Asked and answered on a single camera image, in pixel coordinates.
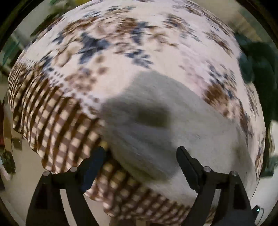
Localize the grey fluffy fleece pants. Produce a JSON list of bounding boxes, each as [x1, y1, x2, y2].
[[100, 71, 256, 205]]

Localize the black device with green light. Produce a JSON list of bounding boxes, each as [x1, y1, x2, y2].
[[252, 205, 264, 225]]

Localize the dark green fleece garment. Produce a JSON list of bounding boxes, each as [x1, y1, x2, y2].
[[234, 32, 278, 177]]

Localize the floral and checked bed blanket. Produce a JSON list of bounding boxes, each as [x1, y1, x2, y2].
[[8, 1, 266, 225]]

